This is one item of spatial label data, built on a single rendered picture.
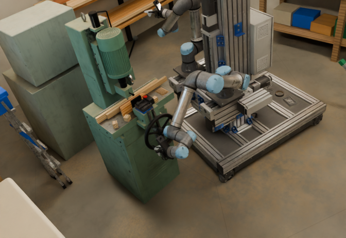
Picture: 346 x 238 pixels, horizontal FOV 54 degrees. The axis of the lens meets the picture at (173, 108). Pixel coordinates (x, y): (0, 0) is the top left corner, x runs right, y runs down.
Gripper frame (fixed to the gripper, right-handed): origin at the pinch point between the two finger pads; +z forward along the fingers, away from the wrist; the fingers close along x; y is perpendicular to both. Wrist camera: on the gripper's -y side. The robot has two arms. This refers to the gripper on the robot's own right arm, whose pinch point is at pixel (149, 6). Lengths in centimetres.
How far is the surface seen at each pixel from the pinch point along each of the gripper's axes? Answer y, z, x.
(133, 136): 34, -75, -104
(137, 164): 61, -75, -112
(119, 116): 20, -63, -102
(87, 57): -20, -38, -93
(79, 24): -40, -30, -84
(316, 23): 113, -76, 182
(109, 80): -1, -50, -90
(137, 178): 74, -74, -117
